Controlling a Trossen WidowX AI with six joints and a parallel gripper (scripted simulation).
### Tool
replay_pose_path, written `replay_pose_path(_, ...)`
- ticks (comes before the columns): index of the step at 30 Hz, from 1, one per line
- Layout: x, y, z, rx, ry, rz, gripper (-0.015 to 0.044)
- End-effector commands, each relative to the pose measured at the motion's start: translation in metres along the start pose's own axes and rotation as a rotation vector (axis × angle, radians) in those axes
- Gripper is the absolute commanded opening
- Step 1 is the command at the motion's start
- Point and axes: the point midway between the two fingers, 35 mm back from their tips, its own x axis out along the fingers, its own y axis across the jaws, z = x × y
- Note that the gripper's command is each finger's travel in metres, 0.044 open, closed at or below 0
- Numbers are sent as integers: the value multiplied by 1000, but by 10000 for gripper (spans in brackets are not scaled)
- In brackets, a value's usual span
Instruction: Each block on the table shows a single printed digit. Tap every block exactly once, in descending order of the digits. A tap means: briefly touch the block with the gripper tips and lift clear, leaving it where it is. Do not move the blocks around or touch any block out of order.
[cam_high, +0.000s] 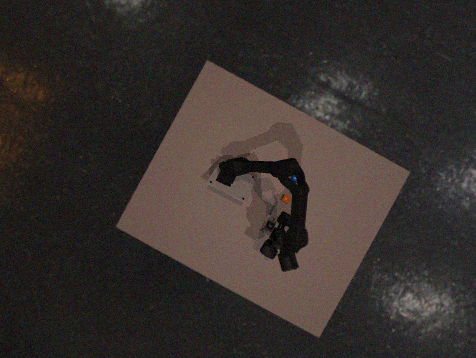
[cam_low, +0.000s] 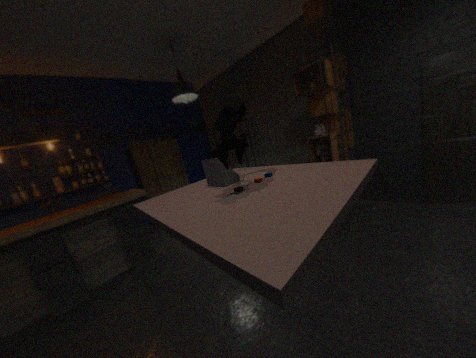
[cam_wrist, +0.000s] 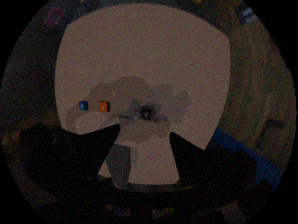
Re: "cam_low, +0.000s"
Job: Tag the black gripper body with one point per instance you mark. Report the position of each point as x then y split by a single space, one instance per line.
223 149

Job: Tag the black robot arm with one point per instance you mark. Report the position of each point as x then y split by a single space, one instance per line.
230 115

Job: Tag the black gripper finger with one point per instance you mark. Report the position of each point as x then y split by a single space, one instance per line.
223 159
239 154

